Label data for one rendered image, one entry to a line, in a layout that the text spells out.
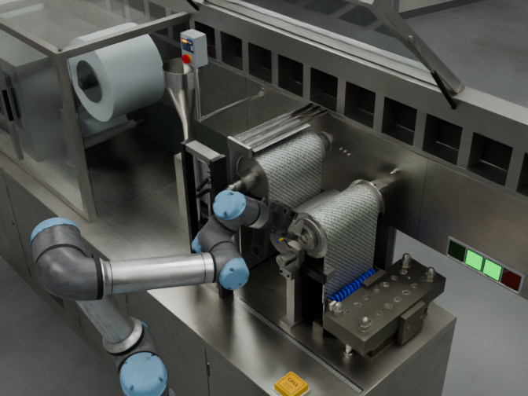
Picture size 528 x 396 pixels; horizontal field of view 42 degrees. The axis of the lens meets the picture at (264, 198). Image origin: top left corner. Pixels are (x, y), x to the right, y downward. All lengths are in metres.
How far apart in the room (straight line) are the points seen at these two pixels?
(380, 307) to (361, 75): 0.70
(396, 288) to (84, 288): 1.03
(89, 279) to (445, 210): 1.06
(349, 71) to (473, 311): 1.90
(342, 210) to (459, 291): 1.86
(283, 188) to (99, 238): 0.84
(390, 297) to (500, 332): 1.54
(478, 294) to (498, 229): 1.83
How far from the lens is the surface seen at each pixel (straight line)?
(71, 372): 3.45
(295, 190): 2.19
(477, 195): 2.01
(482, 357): 3.51
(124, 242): 2.63
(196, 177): 2.14
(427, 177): 2.09
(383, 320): 2.09
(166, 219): 2.72
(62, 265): 1.59
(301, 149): 2.16
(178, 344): 2.47
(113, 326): 1.85
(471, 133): 1.95
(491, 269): 2.10
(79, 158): 2.61
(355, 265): 2.18
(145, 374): 1.84
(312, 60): 2.25
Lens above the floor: 2.48
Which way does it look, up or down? 34 degrees down
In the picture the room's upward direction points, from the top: 1 degrees counter-clockwise
